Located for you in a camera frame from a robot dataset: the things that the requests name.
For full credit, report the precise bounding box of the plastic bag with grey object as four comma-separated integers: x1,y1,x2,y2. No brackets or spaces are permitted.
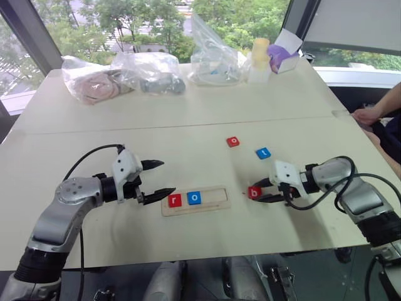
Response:
110,51,187,95

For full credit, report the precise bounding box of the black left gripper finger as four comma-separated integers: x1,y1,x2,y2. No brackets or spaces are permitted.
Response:
140,159,165,172
142,187,177,206

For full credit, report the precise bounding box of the white bottle with yellow cap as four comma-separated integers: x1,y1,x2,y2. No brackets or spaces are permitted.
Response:
246,38,272,84

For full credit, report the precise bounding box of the bystander's dark garment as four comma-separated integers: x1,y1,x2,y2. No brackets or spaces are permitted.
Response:
370,112,401,166

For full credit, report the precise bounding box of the wooden letter tray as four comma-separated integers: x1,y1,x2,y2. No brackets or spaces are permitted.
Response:
160,185,232,218

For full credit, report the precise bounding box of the grey rounded robot leg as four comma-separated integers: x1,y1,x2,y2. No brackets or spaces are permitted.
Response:
222,255,271,301
143,260,186,301

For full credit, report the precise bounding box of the purple tissue box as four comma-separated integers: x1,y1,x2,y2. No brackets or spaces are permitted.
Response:
267,28,305,75

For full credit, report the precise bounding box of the blue letter t block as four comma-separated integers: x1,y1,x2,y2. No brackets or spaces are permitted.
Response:
254,147,273,161

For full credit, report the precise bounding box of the bystander's bare hand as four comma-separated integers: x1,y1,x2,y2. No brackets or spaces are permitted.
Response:
352,107,382,127

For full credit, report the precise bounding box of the black metal bracket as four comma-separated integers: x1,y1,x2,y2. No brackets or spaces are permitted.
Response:
269,265,298,301

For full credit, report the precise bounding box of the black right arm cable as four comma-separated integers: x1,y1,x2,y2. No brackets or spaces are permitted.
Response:
283,156,401,211

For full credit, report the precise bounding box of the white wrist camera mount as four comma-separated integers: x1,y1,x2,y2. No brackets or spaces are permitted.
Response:
268,159,307,196
111,149,143,204

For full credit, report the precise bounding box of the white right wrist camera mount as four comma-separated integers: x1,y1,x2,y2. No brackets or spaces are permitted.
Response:
268,159,307,196

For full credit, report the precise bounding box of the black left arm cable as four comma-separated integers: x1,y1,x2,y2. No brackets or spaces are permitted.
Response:
62,144,125,182

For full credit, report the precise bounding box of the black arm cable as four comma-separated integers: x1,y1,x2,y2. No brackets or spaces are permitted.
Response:
283,156,401,211
62,144,125,182

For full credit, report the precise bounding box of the plastic bag with pink cloth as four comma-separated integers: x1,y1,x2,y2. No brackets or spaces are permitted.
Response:
60,55,136,106

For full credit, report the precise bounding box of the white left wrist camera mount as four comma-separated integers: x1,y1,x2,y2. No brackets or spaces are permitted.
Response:
111,149,143,204

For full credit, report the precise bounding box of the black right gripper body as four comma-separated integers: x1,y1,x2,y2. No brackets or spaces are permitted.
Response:
276,182,307,207

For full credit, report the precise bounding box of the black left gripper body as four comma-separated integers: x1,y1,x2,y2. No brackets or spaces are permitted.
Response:
120,175,147,205

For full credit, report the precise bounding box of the red letter r block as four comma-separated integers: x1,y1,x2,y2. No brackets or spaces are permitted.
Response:
167,194,184,209

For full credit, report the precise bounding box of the white roller blind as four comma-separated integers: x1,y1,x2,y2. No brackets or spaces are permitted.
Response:
303,0,401,56

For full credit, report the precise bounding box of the tall clear plastic bag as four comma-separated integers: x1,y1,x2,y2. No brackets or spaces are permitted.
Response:
187,12,249,87

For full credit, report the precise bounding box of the dark window frame pillar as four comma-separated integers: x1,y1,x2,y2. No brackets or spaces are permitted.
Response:
0,0,63,76

